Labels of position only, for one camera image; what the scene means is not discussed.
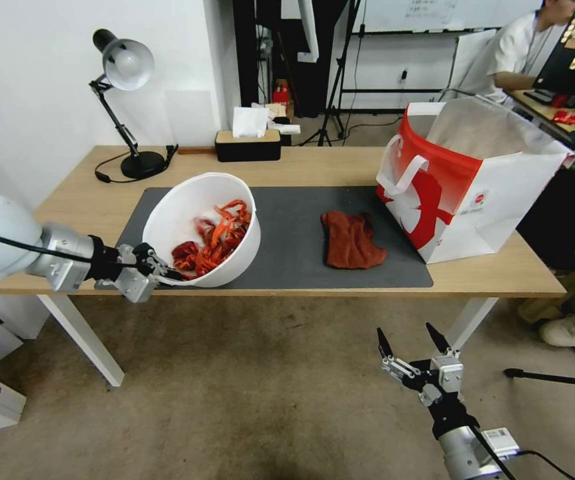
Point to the black desk lamp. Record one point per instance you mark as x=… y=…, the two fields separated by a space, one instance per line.
x=130 y=62

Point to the dark grey table mat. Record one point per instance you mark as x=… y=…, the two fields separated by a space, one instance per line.
x=287 y=235

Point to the whiteboard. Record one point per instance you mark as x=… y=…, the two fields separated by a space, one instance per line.
x=417 y=15

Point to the black tripod stand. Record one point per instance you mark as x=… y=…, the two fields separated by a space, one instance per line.
x=337 y=75

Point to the orange cooked crayfish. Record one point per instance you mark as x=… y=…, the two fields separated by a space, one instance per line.
x=231 y=212

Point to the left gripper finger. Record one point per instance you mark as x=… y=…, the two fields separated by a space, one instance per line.
x=142 y=256
x=175 y=277

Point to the wooden table white legs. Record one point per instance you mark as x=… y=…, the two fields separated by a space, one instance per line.
x=317 y=167

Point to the dark red cooked crayfish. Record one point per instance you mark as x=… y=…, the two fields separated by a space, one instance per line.
x=185 y=254

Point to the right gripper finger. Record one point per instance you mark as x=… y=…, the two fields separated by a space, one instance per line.
x=437 y=339
x=396 y=367

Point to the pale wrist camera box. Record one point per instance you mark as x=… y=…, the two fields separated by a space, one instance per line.
x=446 y=374
x=135 y=286

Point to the wooden office desk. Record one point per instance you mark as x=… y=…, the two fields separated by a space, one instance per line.
x=542 y=112

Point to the black keyboard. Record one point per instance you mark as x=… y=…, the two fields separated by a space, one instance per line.
x=538 y=96

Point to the white round container bowl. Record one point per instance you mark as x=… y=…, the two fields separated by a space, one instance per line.
x=187 y=205

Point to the red fire extinguisher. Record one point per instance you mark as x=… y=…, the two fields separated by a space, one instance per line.
x=281 y=94

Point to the black tripod leg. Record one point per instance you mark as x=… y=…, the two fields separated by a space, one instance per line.
x=552 y=377

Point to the red white takeout bag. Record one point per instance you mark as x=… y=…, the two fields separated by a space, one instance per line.
x=487 y=200

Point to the white paper roll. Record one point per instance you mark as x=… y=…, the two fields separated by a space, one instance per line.
x=285 y=126

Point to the black tissue box wooden lid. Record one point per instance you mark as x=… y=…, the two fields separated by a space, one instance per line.
x=247 y=147

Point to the white reflector board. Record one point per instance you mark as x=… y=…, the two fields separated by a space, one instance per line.
x=472 y=62

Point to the red snack packet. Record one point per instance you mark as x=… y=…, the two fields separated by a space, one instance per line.
x=565 y=117

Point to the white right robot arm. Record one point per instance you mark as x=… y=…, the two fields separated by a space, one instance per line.
x=467 y=455

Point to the white cabinet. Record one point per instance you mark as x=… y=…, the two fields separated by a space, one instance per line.
x=2 y=330

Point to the rust red towel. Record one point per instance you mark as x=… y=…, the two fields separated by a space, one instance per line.
x=352 y=242

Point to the white tissue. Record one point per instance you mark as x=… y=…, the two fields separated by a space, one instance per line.
x=248 y=122

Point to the person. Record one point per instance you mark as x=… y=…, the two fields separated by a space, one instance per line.
x=562 y=210
x=515 y=50

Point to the thin brown wooden strip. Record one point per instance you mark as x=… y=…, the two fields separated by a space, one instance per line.
x=196 y=150

